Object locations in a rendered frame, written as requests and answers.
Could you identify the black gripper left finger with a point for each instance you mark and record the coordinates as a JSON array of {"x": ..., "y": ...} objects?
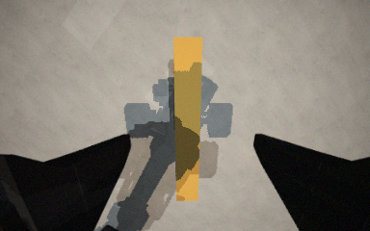
[{"x": 68, "y": 193}]

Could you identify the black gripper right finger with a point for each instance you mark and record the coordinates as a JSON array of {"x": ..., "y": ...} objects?
[{"x": 321, "y": 192}]

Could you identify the orange bar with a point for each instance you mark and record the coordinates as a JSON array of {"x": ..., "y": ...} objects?
[{"x": 187, "y": 65}]

